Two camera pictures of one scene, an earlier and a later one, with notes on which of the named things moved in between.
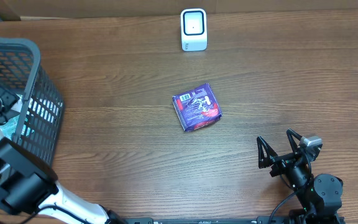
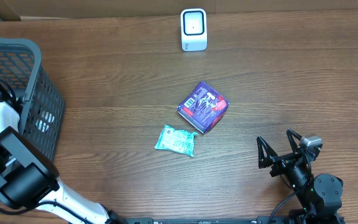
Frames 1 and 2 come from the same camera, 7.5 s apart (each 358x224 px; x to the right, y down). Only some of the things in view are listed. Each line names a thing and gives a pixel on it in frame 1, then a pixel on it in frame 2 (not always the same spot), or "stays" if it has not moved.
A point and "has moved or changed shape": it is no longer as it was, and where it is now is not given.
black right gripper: (264, 162) stays
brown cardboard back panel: (56, 9) stays
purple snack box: (197, 107) has moved or changed shape
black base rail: (261, 219) stays
